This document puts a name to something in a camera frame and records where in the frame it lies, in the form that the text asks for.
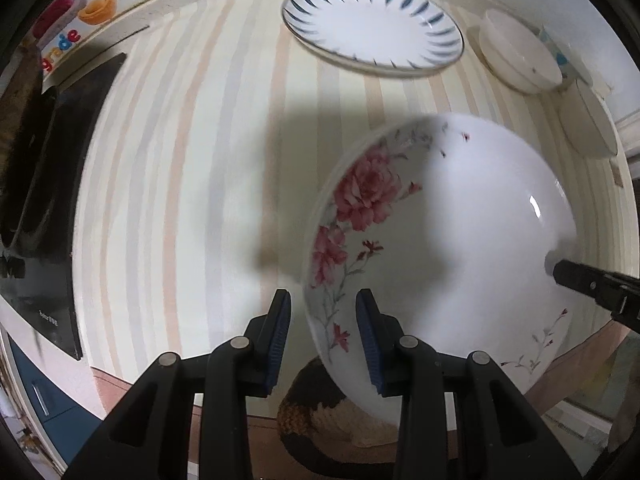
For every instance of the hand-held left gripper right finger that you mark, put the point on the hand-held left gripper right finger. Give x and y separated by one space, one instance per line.
369 345

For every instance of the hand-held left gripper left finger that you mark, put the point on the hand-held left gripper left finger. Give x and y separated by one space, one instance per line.
278 345

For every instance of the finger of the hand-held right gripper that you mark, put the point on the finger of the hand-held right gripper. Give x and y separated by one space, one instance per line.
595 285

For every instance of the white pink floral plate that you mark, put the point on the white pink floral plate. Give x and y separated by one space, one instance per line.
475 260

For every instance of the white bowl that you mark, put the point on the white bowl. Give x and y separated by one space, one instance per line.
520 55
587 120

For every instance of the blue-patterned bowl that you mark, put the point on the blue-patterned bowl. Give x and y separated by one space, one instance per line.
560 55

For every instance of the white blue leaf-pattern plate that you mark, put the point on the white blue leaf-pattern plate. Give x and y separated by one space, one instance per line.
370 25

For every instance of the striped cat-print tablecloth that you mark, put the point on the striped cat-print tablecloth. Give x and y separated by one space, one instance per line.
200 160

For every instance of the blue cabinet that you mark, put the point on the blue cabinet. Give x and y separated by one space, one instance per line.
50 400

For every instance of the black induction cooktop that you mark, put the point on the black induction cooktop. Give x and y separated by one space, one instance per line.
65 160

